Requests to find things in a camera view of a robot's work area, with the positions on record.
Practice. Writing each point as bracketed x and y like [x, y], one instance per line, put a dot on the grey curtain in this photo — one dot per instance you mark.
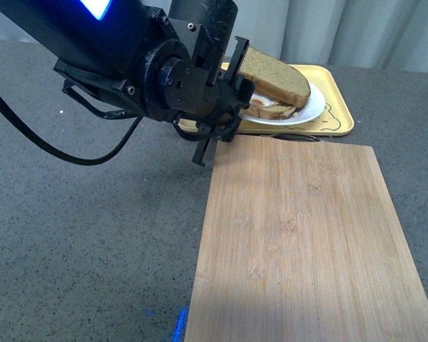
[360, 33]

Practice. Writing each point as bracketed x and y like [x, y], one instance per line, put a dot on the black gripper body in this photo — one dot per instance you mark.
[204, 110]

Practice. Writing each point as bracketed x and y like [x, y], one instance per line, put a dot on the bamboo cutting board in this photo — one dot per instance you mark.
[301, 242]

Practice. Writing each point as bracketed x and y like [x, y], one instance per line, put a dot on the yellow bear tray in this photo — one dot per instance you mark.
[335, 120]

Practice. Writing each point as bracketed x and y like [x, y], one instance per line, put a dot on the metal board handle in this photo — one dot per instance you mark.
[295, 137]

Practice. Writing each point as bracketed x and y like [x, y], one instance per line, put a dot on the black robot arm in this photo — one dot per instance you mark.
[125, 60]

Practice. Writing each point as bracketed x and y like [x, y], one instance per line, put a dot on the white round plate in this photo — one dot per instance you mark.
[313, 108]

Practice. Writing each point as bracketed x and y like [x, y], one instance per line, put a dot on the fried egg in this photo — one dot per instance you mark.
[260, 100]

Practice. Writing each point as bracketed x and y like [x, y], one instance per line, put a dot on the bread slice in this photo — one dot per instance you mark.
[276, 112]
[275, 79]

